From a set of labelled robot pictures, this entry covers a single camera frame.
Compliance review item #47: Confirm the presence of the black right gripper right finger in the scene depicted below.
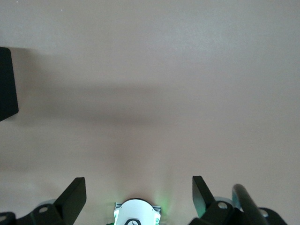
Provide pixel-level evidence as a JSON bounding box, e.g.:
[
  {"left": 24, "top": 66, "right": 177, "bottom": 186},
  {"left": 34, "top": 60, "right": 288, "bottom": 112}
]
[{"left": 188, "top": 175, "right": 285, "bottom": 225}]

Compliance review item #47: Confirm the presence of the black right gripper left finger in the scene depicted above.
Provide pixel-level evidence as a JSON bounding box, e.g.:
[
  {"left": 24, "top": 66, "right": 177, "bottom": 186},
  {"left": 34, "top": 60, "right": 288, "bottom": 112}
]
[{"left": 0, "top": 177, "right": 87, "bottom": 225}]

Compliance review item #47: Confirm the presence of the black plastic box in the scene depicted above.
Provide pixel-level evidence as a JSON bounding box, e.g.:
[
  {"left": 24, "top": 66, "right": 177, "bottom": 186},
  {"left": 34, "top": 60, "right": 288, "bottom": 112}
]
[{"left": 0, "top": 46, "right": 19, "bottom": 122}]

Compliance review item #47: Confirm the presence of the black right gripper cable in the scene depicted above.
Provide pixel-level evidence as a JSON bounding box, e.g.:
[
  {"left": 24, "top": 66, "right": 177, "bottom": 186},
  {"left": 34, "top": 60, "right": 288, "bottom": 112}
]
[{"left": 232, "top": 184, "right": 269, "bottom": 225}]

